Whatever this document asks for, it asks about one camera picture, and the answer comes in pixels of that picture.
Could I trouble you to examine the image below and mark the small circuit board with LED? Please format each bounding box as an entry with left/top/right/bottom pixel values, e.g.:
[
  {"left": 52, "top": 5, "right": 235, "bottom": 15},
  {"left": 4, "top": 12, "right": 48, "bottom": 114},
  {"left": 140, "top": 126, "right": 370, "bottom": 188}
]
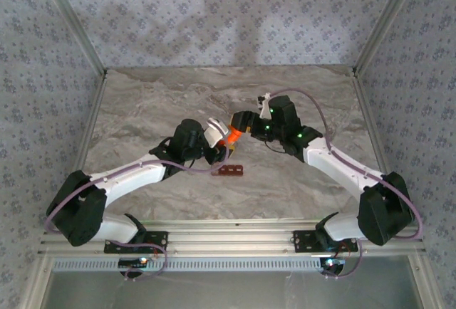
[
  {"left": 319, "top": 257, "right": 347, "bottom": 269},
  {"left": 118, "top": 257, "right": 149, "bottom": 268}
]

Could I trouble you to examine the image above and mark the grey metal panel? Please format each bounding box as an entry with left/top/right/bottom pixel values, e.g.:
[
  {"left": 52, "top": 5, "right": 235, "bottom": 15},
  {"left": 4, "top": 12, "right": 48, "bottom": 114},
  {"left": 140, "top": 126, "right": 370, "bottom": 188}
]
[{"left": 42, "top": 269, "right": 425, "bottom": 309}]

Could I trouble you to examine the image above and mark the aluminium base frame rail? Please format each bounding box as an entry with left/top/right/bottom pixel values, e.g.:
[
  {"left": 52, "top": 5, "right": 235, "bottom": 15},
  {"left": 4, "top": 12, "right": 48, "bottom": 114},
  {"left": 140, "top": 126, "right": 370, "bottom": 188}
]
[{"left": 37, "top": 219, "right": 428, "bottom": 257}]

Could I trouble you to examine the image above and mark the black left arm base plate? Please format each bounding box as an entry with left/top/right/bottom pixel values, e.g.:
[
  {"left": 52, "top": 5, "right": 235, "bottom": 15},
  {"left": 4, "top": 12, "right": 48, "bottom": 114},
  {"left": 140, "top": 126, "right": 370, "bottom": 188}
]
[{"left": 103, "top": 229, "right": 170, "bottom": 255}]

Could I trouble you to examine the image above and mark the dark red pill organizer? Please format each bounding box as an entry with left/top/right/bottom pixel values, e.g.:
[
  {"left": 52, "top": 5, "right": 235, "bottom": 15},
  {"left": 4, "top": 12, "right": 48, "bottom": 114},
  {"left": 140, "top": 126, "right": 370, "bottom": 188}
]
[{"left": 212, "top": 164, "right": 245, "bottom": 178}]

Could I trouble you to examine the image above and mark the orange pill bottle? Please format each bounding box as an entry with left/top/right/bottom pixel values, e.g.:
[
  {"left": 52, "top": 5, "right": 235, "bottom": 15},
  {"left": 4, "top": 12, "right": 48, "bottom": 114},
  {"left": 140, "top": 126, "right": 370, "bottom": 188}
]
[{"left": 221, "top": 126, "right": 247, "bottom": 147}]

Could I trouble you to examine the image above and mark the aluminium table side rail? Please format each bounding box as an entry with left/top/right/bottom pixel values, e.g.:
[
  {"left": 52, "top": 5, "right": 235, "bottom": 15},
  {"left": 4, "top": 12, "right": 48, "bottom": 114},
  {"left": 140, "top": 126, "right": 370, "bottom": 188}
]
[
  {"left": 55, "top": 70, "right": 108, "bottom": 230},
  {"left": 351, "top": 70, "right": 409, "bottom": 226}
]

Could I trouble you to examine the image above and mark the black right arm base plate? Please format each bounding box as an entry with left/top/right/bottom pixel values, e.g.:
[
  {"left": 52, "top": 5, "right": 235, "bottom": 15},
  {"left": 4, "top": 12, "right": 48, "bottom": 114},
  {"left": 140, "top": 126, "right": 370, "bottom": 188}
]
[{"left": 292, "top": 229, "right": 359, "bottom": 253}]

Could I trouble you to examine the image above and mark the aluminium corner post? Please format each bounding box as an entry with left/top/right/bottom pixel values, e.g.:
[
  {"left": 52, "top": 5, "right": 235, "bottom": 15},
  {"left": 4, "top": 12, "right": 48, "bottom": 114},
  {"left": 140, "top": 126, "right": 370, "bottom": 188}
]
[
  {"left": 351, "top": 0, "right": 425, "bottom": 75},
  {"left": 33, "top": 0, "right": 108, "bottom": 77}
]

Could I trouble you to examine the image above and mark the grey slotted cable duct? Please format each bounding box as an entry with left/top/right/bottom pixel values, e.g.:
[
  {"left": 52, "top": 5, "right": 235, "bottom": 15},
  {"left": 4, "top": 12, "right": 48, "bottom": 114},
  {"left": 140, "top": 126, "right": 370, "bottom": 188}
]
[{"left": 52, "top": 256, "right": 326, "bottom": 273}]

